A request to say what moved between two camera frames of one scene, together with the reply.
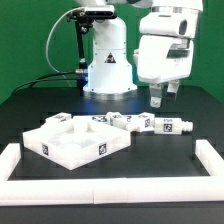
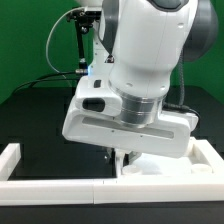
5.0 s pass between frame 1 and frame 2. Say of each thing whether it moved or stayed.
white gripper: moved
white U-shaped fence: stayed
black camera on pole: stayed
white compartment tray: moved
